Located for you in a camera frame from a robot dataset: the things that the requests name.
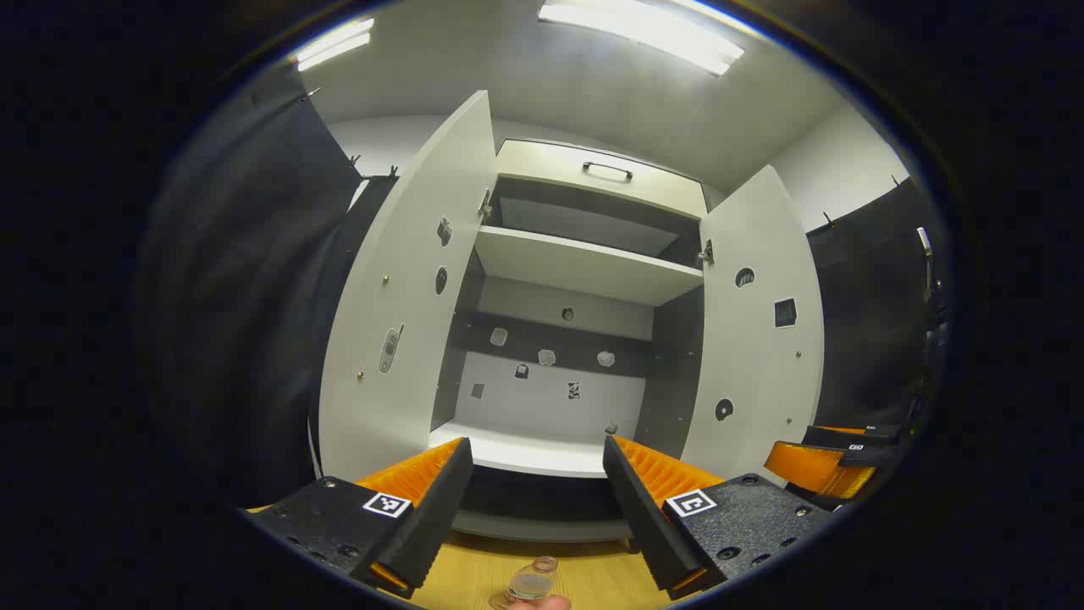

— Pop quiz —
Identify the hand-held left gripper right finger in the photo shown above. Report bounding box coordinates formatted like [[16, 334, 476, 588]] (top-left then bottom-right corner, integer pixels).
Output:
[[602, 435, 838, 601]]

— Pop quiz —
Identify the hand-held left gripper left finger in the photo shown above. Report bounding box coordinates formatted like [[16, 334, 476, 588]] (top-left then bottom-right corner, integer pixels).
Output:
[[244, 436, 475, 600]]

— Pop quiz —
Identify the white cabinet door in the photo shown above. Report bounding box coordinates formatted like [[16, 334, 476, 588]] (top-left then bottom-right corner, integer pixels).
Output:
[[680, 165, 826, 489], [319, 90, 499, 485]]

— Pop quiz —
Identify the clear water bottle red label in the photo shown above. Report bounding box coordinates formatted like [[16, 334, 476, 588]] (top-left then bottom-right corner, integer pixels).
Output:
[[489, 556, 561, 610]]

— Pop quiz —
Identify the white cabinet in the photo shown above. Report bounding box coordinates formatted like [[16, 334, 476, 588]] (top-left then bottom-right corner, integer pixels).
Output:
[[428, 138, 710, 543]]

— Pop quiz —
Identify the white cabinet drawer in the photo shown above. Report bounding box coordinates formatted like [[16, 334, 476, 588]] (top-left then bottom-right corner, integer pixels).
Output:
[[495, 139, 709, 220]]

